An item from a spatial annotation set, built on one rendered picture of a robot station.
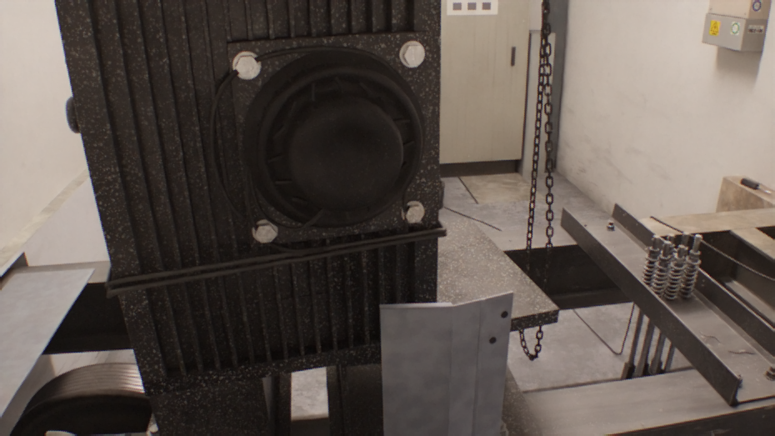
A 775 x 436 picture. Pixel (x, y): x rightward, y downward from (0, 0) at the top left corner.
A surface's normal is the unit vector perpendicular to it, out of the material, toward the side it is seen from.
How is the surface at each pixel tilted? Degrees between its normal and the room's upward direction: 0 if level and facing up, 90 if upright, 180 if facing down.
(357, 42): 90
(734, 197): 90
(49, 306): 0
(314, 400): 0
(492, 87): 90
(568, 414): 0
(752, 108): 90
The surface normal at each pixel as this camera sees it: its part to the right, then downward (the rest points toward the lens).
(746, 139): -0.99, 0.07
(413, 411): 0.02, 0.40
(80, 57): 0.26, 0.39
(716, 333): -0.02, -0.91
